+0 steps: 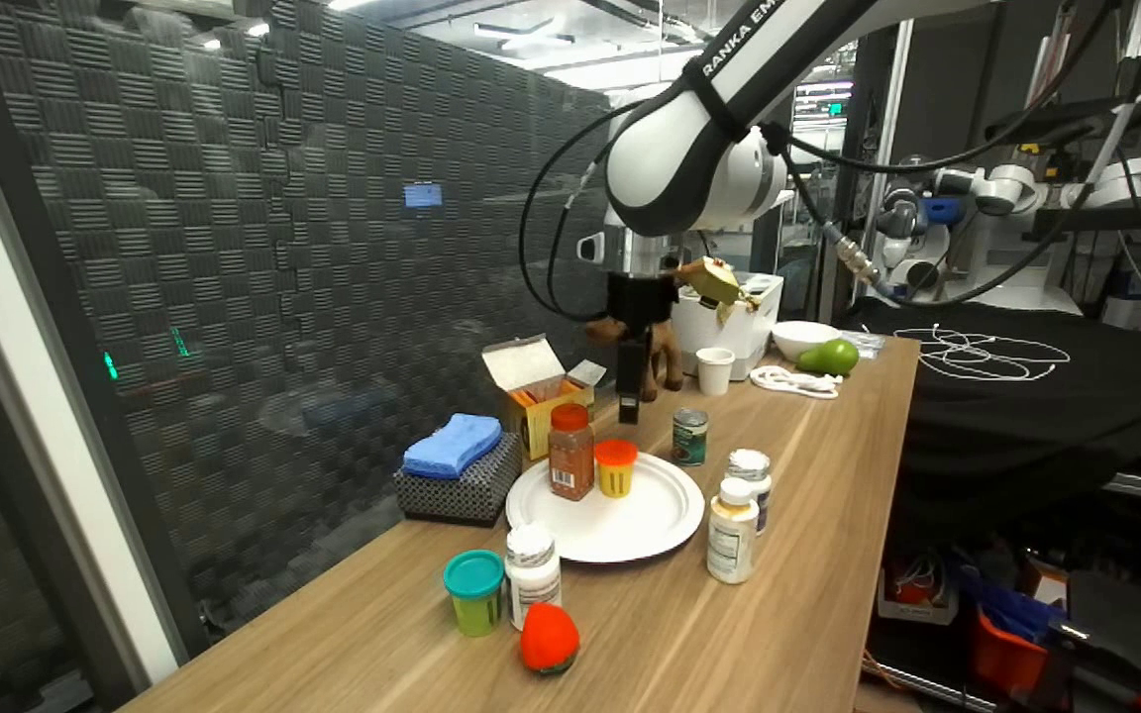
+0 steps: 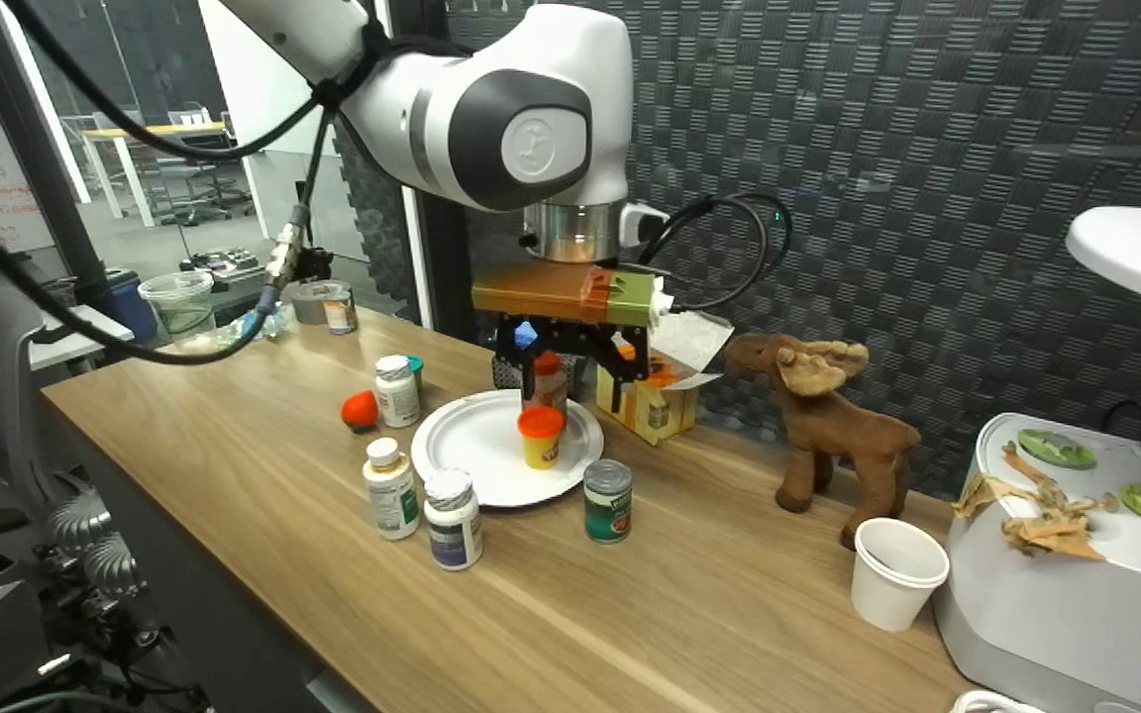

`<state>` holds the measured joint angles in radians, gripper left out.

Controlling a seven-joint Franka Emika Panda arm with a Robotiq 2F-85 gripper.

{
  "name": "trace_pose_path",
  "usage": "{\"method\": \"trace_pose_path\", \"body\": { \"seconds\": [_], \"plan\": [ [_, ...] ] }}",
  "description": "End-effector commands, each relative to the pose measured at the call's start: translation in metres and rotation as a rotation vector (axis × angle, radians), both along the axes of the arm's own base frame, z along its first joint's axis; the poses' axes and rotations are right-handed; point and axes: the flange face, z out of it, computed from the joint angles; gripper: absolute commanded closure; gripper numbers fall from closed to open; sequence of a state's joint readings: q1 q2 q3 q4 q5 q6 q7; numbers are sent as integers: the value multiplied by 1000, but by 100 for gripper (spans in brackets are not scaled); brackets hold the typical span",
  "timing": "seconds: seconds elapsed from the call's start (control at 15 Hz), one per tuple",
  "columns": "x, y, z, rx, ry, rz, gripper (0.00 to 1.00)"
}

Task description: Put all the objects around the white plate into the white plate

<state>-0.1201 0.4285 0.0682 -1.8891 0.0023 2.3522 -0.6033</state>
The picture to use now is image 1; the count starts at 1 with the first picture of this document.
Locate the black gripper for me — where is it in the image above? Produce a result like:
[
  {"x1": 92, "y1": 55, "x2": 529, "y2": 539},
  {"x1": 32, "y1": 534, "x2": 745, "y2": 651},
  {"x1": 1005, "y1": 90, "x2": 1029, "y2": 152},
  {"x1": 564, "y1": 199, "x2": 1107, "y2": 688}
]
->
[{"x1": 603, "y1": 270, "x2": 681, "y2": 430}]

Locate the small orange lid tub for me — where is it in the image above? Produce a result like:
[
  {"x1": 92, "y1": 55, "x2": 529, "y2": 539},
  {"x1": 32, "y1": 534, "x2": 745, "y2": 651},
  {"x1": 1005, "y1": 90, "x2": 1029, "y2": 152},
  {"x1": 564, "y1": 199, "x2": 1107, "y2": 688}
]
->
[{"x1": 592, "y1": 437, "x2": 642, "y2": 502}]

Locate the spice bottle with red cap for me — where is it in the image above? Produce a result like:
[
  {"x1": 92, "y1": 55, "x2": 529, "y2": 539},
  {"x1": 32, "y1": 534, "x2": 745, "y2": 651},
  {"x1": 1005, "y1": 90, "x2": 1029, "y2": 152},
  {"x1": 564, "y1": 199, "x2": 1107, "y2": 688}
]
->
[{"x1": 543, "y1": 401, "x2": 600, "y2": 502}]

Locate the white pill bottle white cap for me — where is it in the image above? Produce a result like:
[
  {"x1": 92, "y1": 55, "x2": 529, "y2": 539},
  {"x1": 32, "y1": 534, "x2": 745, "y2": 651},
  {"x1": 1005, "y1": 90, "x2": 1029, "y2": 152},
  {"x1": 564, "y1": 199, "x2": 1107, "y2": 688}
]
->
[{"x1": 727, "y1": 448, "x2": 778, "y2": 534}]

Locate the white bottle with tan cap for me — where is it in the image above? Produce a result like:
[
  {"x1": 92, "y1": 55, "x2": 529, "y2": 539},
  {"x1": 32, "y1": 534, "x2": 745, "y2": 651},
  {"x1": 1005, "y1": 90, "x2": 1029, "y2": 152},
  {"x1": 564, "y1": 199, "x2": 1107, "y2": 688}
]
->
[{"x1": 700, "y1": 476, "x2": 762, "y2": 592}]

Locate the white paper plate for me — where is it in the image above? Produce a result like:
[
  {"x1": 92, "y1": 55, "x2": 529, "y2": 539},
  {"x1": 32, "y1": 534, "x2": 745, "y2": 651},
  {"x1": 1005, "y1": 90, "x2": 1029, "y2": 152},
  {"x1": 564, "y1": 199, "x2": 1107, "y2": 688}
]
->
[{"x1": 504, "y1": 448, "x2": 710, "y2": 570}]

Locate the brown moose plush toy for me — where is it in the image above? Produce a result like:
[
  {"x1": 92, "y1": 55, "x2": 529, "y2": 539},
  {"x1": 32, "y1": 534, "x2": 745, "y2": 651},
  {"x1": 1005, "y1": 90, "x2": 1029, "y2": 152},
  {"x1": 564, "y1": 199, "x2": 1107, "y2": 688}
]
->
[{"x1": 584, "y1": 309, "x2": 688, "y2": 407}]

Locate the white paper cup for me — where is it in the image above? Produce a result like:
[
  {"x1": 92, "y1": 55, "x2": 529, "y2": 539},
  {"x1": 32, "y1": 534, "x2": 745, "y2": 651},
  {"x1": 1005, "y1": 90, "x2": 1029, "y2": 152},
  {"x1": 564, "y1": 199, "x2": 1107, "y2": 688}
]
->
[{"x1": 694, "y1": 344, "x2": 740, "y2": 401}]

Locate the open yellow cardboard box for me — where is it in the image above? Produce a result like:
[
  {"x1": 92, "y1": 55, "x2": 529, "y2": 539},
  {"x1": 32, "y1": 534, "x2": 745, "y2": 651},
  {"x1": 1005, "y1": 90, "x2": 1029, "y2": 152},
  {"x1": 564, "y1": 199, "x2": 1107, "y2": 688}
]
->
[{"x1": 479, "y1": 332, "x2": 611, "y2": 465}]

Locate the white bin appliance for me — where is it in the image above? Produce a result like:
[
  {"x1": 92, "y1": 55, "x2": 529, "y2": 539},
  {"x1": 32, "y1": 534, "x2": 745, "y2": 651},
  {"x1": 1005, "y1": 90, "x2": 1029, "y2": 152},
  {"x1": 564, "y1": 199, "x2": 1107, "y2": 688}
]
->
[{"x1": 670, "y1": 270, "x2": 788, "y2": 381}]

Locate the white bowl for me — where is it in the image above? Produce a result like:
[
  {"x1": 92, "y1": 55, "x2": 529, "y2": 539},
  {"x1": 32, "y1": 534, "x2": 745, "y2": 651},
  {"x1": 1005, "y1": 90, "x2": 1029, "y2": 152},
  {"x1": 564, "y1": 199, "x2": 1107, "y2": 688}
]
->
[{"x1": 769, "y1": 317, "x2": 852, "y2": 370}]

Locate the blue folded cloth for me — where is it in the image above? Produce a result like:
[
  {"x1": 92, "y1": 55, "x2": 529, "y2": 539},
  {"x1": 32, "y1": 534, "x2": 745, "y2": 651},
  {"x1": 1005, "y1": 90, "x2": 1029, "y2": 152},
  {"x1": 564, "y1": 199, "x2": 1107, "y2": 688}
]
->
[{"x1": 401, "y1": 411, "x2": 509, "y2": 485}]

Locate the white supplement bottle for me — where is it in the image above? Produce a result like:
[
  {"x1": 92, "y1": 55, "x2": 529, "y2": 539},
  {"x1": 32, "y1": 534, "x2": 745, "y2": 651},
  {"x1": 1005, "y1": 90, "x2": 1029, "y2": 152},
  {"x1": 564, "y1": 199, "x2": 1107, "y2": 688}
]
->
[{"x1": 504, "y1": 527, "x2": 566, "y2": 636}]

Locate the green tub with teal lid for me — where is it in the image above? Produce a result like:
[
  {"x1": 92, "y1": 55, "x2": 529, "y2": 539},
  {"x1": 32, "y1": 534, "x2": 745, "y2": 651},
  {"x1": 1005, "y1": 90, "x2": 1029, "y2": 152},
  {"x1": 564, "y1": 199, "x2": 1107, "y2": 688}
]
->
[{"x1": 440, "y1": 547, "x2": 512, "y2": 642}]

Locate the red toy strawberry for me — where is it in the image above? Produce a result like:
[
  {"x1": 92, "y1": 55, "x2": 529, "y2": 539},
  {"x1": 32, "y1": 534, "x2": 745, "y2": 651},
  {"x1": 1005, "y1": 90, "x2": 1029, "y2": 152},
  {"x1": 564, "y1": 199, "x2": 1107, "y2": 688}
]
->
[{"x1": 515, "y1": 603, "x2": 588, "y2": 676}]

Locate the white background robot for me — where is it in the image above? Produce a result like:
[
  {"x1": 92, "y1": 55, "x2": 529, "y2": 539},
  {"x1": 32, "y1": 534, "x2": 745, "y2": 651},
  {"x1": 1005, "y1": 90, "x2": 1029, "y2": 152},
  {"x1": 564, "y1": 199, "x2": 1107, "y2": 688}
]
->
[{"x1": 868, "y1": 152, "x2": 1029, "y2": 300}]

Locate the black cloth covered table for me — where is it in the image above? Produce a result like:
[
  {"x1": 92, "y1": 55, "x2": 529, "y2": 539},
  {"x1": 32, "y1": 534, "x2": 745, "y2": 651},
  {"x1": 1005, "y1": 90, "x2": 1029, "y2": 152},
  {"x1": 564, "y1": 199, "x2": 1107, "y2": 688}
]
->
[{"x1": 843, "y1": 298, "x2": 1141, "y2": 485}]

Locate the red storage bin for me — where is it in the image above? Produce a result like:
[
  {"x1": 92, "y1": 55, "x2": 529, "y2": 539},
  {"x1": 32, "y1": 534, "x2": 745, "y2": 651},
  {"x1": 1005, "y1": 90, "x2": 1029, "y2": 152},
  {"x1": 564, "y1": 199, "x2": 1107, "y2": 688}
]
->
[{"x1": 967, "y1": 608, "x2": 1058, "y2": 706}]

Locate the coiled white cable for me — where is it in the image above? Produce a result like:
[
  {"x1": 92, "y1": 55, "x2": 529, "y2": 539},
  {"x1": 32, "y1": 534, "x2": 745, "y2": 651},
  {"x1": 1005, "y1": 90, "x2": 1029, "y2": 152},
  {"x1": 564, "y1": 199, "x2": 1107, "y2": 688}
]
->
[{"x1": 745, "y1": 362, "x2": 850, "y2": 403}]

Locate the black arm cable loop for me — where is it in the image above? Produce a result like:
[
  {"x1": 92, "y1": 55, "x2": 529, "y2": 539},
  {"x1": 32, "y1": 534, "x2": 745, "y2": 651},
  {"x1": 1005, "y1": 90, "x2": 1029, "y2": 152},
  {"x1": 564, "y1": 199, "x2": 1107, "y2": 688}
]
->
[{"x1": 515, "y1": 97, "x2": 681, "y2": 329}]

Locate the cable with silver connector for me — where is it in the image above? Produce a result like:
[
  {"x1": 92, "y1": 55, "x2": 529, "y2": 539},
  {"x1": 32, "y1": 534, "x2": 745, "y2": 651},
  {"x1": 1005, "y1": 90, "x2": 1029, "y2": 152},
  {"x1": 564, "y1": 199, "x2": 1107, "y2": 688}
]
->
[{"x1": 764, "y1": 115, "x2": 1141, "y2": 315}]

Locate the long white cable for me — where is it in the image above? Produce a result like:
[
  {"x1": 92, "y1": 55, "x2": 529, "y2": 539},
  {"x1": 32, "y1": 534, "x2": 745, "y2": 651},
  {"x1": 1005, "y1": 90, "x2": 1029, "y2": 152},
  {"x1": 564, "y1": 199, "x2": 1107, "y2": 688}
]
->
[{"x1": 887, "y1": 320, "x2": 1074, "y2": 389}]

